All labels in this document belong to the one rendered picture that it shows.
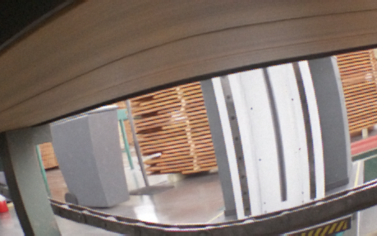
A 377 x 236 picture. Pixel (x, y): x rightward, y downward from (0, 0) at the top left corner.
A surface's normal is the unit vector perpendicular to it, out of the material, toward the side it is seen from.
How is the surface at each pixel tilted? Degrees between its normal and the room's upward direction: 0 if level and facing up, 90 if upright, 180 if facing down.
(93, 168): 94
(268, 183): 90
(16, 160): 90
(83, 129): 94
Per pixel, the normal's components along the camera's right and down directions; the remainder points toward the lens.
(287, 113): -0.40, 0.08
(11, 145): 0.89, -0.19
